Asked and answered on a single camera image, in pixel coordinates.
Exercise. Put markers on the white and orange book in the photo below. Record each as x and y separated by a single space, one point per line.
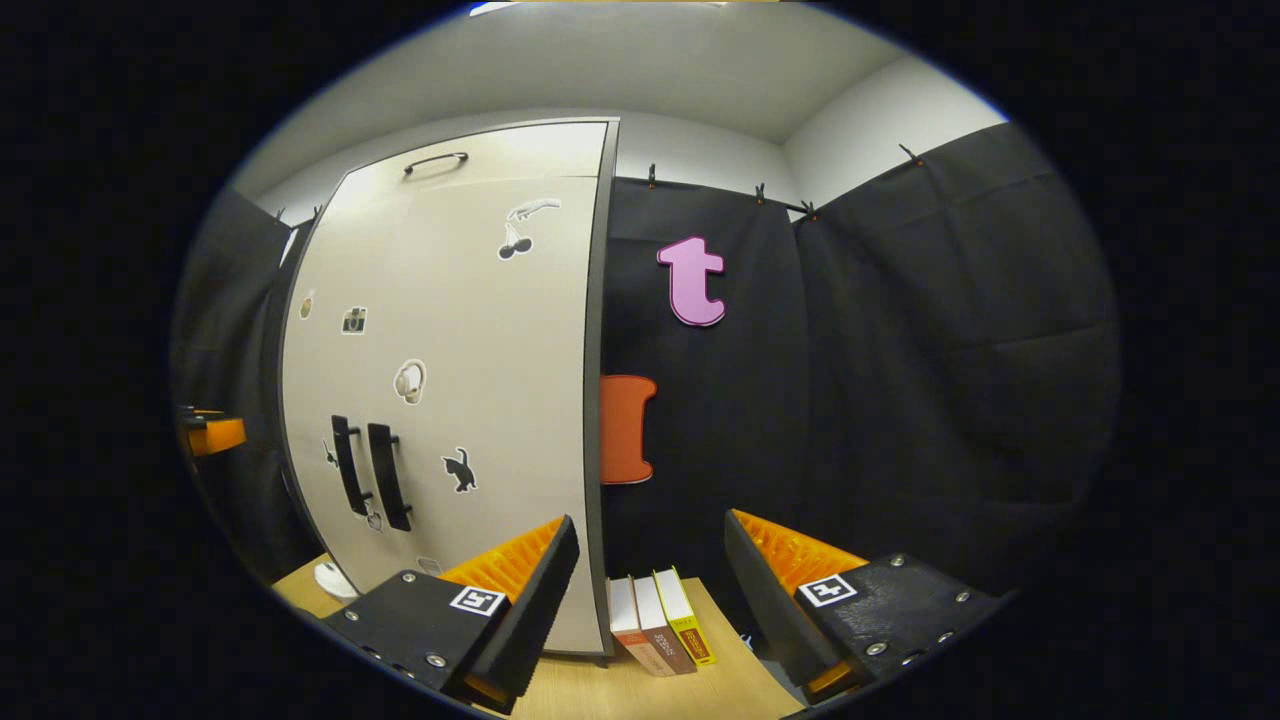
632 630

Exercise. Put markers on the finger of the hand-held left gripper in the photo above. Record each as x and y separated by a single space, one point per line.
215 435

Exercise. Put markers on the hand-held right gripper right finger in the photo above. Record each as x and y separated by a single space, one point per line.
770 610

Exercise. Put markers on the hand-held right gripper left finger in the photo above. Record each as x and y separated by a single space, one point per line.
530 610

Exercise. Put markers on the black backdrop cloth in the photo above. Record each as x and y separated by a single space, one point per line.
900 380

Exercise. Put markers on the white round lidded container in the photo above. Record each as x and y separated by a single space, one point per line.
335 580

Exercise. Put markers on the white shoe cabinet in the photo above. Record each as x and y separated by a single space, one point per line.
597 300

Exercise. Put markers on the ceiling light panel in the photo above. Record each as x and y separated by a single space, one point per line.
493 6

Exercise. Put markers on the brown book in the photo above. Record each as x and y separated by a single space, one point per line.
665 630

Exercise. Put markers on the white shoe cabinet door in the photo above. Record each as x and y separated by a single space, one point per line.
320 380
500 350

